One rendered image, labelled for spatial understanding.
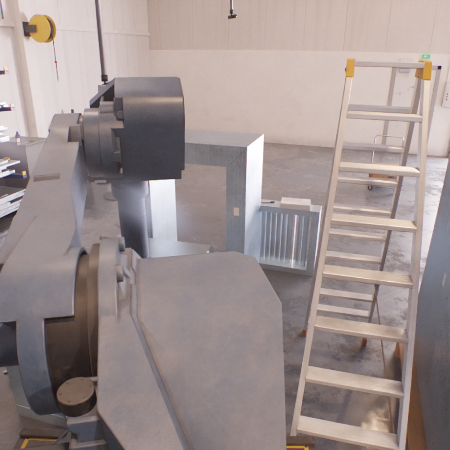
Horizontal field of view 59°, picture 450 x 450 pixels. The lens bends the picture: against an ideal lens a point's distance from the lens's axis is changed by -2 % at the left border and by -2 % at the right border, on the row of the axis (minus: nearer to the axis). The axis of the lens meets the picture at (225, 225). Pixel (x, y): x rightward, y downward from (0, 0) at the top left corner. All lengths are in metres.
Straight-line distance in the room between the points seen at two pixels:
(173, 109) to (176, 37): 10.89
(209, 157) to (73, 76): 6.32
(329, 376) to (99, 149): 1.32
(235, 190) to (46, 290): 3.13
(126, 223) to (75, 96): 7.94
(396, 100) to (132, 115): 10.14
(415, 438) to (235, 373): 2.44
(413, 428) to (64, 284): 2.64
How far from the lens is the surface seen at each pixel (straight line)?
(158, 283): 0.80
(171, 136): 1.48
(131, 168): 1.55
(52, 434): 1.46
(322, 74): 11.28
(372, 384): 1.93
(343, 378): 1.92
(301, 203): 4.47
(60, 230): 0.93
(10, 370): 3.12
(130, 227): 1.91
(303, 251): 4.72
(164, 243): 3.91
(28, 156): 7.39
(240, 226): 3.88
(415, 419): 3.14
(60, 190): 1.14
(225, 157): 3.71
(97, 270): 0.75
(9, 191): 6.98
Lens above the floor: 2.33
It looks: 23 degrees down
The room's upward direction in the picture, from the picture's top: straight up
